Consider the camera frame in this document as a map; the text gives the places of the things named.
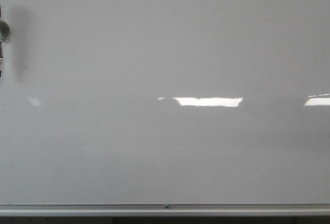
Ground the white glossy whiteboard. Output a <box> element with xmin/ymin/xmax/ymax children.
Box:
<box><xmin>1</xmin><ymin>0</ymin><xmax>329</xmax><ymax>204</ymax></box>

